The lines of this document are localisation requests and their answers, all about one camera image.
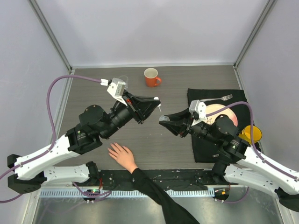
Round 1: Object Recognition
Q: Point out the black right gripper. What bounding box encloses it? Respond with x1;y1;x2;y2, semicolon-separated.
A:
160;106;221;145

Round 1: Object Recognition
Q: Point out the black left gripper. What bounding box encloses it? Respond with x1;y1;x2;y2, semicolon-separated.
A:
100;90;161;140

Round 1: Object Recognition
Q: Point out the black sleeved forearm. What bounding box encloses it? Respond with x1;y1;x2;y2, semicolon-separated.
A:
131;168;198;224

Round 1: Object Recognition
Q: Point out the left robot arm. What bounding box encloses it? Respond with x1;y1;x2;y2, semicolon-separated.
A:
7;91;161;194

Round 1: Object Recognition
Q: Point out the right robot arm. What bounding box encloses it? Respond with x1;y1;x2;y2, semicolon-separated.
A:
159;112;299;212

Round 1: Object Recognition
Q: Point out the person's bare hand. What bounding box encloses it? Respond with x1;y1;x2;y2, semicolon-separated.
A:
108;143;138;174

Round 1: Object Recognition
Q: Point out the pink plate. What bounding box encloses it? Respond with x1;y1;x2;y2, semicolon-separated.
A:
205;104;238;126

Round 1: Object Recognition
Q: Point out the clear plastic cup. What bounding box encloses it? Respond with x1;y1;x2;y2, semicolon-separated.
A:
119;76;128;89

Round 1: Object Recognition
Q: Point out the orange ceramic mug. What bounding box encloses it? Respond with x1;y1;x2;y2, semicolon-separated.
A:
144;68;162;87

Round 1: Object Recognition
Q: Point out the black cloth mat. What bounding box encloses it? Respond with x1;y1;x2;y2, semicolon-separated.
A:
187;89;250;163

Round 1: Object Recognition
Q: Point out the silver metal fork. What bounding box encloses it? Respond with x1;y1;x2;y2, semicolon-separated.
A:
200;94;233;102

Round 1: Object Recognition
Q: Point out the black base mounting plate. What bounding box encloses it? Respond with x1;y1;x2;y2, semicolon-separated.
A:
72;168;241;187

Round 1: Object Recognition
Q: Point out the yellow plastic cup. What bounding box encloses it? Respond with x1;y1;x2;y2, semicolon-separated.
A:
238;125;263;144

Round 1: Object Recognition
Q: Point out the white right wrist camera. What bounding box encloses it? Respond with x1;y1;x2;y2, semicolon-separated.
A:
189;100;207;126

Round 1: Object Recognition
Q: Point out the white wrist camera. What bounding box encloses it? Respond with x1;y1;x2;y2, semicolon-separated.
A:
100;78;127;105
189;100;207;126

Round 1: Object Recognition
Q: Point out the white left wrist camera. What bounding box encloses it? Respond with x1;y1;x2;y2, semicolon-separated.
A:
100;78;127;105

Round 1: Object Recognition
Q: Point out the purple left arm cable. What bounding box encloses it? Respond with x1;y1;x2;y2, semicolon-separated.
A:
0;75;103;203

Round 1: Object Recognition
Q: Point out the slotted cable duct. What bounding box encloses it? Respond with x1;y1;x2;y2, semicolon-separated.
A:
39;188;214;198

